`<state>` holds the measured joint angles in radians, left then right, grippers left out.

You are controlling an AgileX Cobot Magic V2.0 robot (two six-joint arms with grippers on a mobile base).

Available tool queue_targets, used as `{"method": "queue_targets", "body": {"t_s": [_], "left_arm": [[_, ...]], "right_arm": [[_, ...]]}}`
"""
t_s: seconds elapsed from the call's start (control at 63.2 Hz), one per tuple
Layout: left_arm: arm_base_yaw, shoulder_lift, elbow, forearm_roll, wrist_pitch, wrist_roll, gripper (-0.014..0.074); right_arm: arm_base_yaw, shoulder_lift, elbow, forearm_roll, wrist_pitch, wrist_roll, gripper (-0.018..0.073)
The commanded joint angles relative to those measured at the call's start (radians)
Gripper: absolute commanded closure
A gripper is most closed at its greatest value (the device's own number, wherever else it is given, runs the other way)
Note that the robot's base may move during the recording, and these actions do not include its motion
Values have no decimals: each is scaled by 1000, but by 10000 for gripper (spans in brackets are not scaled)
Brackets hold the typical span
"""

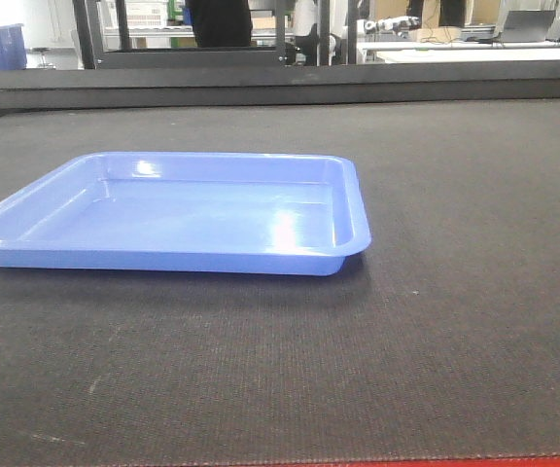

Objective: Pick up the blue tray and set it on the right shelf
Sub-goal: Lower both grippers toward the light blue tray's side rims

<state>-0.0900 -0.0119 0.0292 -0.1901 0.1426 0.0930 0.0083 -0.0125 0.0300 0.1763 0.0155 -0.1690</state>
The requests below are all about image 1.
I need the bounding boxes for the blue plastic tray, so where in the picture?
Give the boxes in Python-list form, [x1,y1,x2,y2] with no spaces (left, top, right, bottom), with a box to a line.
[0,152,371,276]

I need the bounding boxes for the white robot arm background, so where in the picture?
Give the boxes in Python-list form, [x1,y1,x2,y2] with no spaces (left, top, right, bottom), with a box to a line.
[363,16,422,35]

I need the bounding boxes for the dark grey table mat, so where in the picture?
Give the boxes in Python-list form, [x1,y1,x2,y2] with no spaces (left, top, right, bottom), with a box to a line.
[0,100,560,466]

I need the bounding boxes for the white background desk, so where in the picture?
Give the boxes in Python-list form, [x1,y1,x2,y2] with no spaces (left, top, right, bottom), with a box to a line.
[357,41,560,64]

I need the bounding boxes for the person in black clothes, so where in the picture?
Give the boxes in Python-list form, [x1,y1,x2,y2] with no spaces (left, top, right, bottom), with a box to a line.
[186,0,253,49]

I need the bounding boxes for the cardboard box background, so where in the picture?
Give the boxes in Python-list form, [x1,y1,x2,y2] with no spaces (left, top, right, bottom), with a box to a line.
[413,26,463,44]

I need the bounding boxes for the grey laptop on desk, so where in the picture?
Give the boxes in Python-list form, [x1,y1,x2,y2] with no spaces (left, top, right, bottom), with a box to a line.
[492,10,556,43]

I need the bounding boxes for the black metal frame rack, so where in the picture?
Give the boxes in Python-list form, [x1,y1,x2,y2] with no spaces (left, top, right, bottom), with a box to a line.
[71,0,339,70]

